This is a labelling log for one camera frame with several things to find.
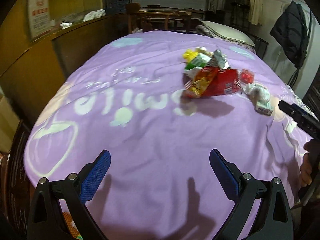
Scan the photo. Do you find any white barcode carton box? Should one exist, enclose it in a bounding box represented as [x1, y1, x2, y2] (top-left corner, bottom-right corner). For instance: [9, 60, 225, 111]
[242, 82, 274, 116]

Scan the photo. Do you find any red snack bag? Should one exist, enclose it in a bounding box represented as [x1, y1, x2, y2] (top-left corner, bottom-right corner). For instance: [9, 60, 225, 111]
[183, 66, 242, 98]

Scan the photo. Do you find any person's right hand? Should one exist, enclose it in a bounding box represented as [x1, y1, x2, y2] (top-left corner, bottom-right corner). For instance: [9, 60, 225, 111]
[299, 139, 319, 187]

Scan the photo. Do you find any dark carved wooden dresser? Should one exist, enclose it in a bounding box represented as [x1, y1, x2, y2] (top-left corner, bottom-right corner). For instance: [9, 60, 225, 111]
[1, 120, 31, 234]

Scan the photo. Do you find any black hanging jacket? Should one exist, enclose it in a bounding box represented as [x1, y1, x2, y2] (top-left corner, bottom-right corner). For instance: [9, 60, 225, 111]
[270, 1, 312, 69]

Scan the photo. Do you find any silver foil wrapper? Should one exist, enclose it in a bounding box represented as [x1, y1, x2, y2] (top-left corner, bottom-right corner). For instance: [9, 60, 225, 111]
[208, 49, 231, 70]

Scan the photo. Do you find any cardboard box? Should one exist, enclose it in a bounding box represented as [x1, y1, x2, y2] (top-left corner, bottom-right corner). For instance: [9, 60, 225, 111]
[0, 94, 20, 153]

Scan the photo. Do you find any beige hanging garment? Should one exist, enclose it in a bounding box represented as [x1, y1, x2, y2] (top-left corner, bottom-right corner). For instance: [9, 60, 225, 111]
[248, 0, 263, 25]

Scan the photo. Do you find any green white wrapper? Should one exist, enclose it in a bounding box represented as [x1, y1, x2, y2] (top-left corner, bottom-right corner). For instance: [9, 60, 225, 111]
[185, 53, 211, 70]

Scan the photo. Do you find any white pillow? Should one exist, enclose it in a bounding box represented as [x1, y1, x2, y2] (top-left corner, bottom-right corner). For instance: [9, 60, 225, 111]
[202, 21, 253, 44]

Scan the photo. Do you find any yellow crumpled wrapper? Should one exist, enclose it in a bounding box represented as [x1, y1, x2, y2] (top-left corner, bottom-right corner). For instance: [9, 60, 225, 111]
[183, 49, 199, 63]

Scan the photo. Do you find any purple smile blanket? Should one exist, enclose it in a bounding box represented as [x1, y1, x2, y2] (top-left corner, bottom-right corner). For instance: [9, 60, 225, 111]
[24, 31, 309, 239]

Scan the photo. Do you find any wooden chair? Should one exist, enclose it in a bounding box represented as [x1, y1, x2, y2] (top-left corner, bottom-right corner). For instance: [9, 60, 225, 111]
[125, 3, 153, 34]

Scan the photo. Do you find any red white framed sign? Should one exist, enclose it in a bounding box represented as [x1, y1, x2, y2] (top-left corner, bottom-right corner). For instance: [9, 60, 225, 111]
[28, 0, 52, 39]

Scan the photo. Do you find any white cloth on cabinet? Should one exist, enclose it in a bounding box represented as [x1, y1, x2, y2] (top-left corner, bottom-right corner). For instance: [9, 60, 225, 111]
[83, 9, 106, 22]

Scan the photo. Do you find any black metal bed frame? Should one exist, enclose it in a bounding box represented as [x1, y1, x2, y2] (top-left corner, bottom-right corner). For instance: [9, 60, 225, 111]
[248, 34, 269, 60]

